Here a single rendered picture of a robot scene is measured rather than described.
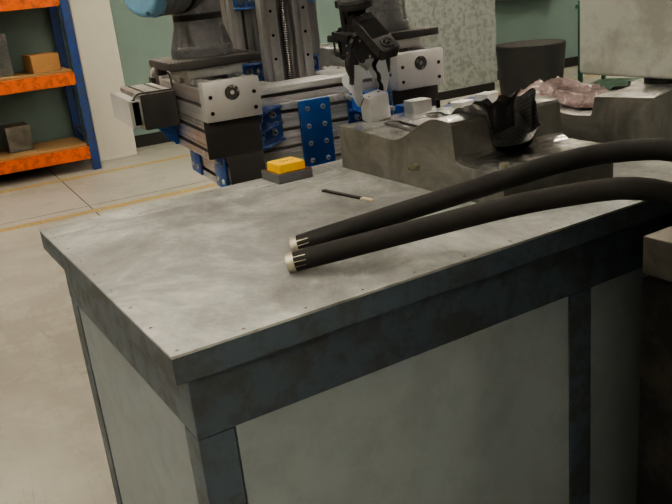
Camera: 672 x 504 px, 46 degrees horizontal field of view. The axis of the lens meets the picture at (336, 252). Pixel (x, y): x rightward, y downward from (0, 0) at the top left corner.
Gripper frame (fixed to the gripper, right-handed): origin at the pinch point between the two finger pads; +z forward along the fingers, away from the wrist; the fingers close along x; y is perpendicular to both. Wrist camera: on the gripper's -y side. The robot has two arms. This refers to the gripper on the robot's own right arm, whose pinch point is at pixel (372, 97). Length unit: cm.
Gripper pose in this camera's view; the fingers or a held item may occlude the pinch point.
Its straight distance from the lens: 171.2
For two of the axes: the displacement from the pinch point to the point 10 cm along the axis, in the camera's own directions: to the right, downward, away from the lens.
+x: -8.3, 3.8, -4.1
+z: 1.4, 8.6, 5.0
